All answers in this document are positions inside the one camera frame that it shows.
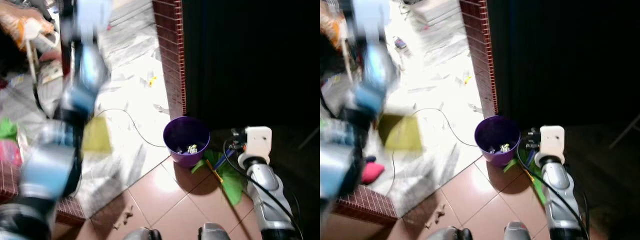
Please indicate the green broom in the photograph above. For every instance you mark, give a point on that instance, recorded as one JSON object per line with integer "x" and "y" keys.
{"x": 539, "y": 186}
{"x": 231, "y": 182}

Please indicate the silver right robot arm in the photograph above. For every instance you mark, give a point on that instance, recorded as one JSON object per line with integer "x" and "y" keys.
{"x": 557, "y": 195}
{"x": 267, "y": 192}

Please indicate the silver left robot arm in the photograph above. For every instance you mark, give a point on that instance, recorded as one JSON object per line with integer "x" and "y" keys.
{"x": 335, "y": 165}
{"x": 45, "y": 170}

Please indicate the small yellow floor item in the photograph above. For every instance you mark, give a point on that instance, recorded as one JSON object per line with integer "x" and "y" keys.
{"x": 467, "y": 79}
{"x": 152, "y": 80}

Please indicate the brown floor debris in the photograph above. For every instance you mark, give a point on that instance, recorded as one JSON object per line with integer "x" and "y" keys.
{"x": 127, "y": 215}
{"x": 439, "y": 214}

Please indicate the small blue floor item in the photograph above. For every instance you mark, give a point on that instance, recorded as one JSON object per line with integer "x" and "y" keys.
{"x": 400, "y": 43}

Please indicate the rubbish scraps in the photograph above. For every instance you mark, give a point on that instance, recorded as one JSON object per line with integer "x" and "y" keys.
{"x": 190, "y": 149}
{"x": 501, "y": 148}

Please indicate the purple plastic bucket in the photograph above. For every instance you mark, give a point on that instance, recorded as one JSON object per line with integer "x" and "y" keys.
{"x": 496, "y": 131}
{"x": 186, "y": 131}

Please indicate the grey robot right leg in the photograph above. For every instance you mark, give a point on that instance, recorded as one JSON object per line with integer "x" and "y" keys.
{"x": 214, "y": 232}
{"x": 516, "y": 231}

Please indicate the grey robot leg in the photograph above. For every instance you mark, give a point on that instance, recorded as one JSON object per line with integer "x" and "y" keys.
{"x": 214, "y": 232}
{"x": 516, "y": 231}
{"x": 450, "y": 234}
{"x": 142, "y": 234}

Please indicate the grey robot left leg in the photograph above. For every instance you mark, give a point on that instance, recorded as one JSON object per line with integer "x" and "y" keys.
{"x": 142, "y": 234}
{"x": 450, "y": 234}

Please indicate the pink slipper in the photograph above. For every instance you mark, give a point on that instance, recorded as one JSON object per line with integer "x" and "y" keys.
{"x": 372, "y": 171}

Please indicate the orange plastic bag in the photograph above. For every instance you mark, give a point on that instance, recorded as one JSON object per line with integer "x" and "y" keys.
{"x": 329, "y": 25}
{"x": 15, "y": 22}

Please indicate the green plastic bag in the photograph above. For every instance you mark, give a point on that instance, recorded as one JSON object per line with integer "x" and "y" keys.
{"x": 7, "y": 129}

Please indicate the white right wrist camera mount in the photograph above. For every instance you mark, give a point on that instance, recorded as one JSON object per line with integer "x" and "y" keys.
{"x": 552, "y": 140}
{"x": 259, "y": 141}

